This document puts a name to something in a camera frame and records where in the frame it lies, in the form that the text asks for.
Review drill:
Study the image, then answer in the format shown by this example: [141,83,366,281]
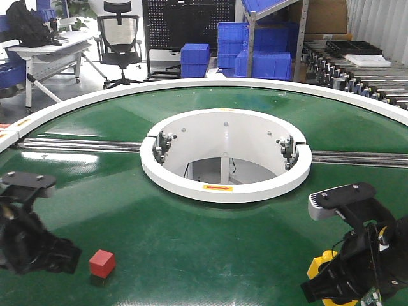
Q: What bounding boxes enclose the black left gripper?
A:
[1,203,82,274]

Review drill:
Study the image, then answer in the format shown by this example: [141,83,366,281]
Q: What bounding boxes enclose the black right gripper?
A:
[300,216,407,303]

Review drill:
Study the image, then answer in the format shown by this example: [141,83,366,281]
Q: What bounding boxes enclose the yellow toy brick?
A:
[307,250,340,306]

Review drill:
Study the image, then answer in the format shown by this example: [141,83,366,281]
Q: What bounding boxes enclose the red cube block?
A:
[89,249,116,279]

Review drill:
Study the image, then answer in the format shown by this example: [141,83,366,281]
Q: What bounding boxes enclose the small blue bin on floor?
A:
[180,43,210,78]

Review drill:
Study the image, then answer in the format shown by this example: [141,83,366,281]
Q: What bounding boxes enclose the white desk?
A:
[7,31,100,113]

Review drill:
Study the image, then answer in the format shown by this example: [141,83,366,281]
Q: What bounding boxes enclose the roller conveyor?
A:
[302,41,407,110]

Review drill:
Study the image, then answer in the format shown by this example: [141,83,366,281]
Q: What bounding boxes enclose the black office chair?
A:
[97,1,142,89]

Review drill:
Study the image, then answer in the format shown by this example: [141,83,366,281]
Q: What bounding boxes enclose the white foam sheet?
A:
[345,54,391,68]

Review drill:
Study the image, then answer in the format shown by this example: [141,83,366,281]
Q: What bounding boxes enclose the black backpack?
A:
[6,1,53,48]

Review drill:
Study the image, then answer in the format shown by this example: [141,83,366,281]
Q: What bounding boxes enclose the black tray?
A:
[326,40,383,55]

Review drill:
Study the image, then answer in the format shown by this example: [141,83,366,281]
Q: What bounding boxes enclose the stacked blue bins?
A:
[217,22,292,81]

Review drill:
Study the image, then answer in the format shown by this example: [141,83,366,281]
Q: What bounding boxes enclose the green potted plant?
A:
[51,0,97,31]

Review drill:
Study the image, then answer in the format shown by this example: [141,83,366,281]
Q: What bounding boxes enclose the black pegboard panel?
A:
[142,0,237,79]

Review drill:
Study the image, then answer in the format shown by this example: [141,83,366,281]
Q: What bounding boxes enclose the cardboard box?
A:
[305,0,347,34]

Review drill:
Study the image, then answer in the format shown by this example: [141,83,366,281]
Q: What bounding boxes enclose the metal shelf rack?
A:
[242,1,309,82]

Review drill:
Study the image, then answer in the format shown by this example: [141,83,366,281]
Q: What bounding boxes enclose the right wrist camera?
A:
[308,182,377,221]

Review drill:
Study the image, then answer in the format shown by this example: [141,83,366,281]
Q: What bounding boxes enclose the white inner ring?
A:
[140,108,313,204]

